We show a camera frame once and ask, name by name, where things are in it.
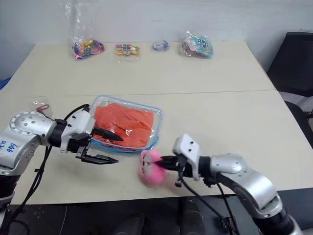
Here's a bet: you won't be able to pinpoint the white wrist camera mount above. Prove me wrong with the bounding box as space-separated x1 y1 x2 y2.
172 133 202 182
60 111 96 154

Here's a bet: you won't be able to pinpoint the black office chair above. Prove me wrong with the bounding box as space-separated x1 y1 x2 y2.
266 31 313 150

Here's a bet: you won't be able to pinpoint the small clear plastic bag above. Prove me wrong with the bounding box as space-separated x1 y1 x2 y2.
31 96 55 118

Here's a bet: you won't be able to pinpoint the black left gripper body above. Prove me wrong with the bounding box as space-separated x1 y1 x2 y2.
67 132 95 162

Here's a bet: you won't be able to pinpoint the blue object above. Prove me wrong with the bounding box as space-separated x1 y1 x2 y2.
0 77 12 91

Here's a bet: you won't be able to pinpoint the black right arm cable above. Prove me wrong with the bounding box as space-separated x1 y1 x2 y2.
175 170 242 235

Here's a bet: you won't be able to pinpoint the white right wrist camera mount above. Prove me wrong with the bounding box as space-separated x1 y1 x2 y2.
172 133 202 182

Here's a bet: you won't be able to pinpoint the flat packet colourful clips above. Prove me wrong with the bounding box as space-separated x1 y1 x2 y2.
114 42 143 63

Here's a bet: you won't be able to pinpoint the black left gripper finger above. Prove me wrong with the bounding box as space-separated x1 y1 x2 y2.
81 153 120 165
92 127 124 142

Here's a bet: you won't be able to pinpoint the dark rounded shape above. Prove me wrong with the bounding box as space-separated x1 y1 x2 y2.
114 212 148 235
180 197 206 235

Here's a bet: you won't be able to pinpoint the clear blue-trimmed plastic pouch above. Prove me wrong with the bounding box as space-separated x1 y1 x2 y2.
88 95 165 154

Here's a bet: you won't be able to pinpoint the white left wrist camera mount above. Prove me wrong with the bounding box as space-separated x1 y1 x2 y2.
60 111 96 154

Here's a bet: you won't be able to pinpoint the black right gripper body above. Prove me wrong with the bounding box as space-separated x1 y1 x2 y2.
170 154 194 177

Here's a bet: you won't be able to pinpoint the pink plush toy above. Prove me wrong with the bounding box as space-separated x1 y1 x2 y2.
137 149 168 189

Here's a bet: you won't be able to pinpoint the small bag blue bracelet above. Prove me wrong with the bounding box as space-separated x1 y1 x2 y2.
149 39 170 52

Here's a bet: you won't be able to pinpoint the clear bag colourful bands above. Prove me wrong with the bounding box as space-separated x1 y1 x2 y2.
179 30 216 60

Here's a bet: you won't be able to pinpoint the tall clear bag colourful cords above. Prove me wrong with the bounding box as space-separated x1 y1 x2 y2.
67 0 107 62

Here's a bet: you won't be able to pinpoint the orange cloth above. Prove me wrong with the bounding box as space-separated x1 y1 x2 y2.
93 103 156 150

